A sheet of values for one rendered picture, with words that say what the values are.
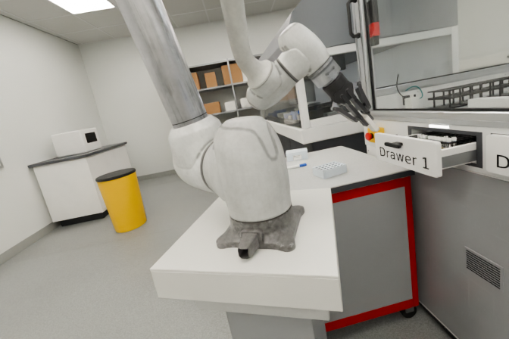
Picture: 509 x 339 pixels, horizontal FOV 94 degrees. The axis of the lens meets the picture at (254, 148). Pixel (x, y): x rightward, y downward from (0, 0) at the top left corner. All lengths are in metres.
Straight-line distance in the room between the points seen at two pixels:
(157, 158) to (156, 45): 4.77
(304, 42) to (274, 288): 0.63
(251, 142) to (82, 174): 3.41
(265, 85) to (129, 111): 4.79
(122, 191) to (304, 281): 2.67
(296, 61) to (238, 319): 0.69
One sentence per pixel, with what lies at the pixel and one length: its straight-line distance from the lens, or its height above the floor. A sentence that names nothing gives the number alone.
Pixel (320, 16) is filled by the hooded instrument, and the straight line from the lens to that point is 1.77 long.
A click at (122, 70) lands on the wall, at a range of 5.50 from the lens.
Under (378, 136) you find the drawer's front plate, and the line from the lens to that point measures 1.08.
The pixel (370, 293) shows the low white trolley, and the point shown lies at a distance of 1.34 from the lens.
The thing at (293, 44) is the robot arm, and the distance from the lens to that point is 0.77.
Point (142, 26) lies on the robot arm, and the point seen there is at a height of 1.35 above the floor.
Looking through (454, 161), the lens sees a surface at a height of 0.85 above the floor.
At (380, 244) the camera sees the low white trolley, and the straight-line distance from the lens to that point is 1.23.
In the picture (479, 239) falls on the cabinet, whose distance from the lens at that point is 1.11.
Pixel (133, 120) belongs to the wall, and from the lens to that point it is 5.41.
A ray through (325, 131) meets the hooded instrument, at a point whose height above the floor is 0.86.
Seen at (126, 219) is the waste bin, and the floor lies 0.14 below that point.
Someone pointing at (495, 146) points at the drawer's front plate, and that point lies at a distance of 0.94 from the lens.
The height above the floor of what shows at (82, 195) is 0.38.
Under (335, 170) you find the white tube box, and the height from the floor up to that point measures 0.78.
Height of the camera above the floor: 1.13
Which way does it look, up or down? 10 degrees down
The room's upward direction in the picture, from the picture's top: 11 degrees counter-clockwise
